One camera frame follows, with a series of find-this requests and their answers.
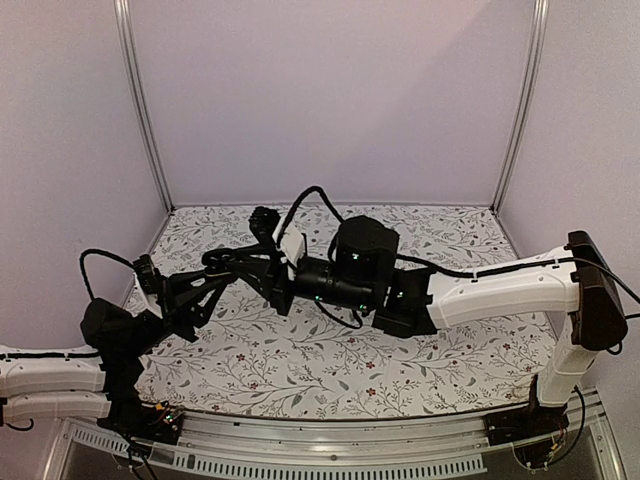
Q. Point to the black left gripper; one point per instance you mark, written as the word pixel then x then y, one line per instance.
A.
pixel 180 310

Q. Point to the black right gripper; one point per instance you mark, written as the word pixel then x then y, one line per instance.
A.
pixel 269 286

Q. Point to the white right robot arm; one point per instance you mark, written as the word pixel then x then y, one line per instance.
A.
pixel 362 273

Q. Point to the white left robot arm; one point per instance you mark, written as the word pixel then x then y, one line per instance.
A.
pixel 99 378

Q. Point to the floral patterned table mat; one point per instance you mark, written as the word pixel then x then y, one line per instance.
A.
pixel 250 361

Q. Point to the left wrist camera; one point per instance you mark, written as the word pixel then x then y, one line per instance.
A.
pixel 147 277

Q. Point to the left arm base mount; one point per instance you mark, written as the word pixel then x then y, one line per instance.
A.
pixel 132 417

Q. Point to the front aluminium rail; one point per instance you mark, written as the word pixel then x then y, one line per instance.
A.
pixel 456 446

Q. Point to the left aluminium frame post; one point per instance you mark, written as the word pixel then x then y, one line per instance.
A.
pixel 134 77

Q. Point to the aluminium frame post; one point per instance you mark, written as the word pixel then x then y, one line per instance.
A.
pixel 134 77
pixel 525 99

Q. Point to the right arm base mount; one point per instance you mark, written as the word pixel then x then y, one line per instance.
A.
pixel 536 432

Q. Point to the right aluminium frame post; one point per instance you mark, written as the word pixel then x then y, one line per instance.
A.
pixel 525 99

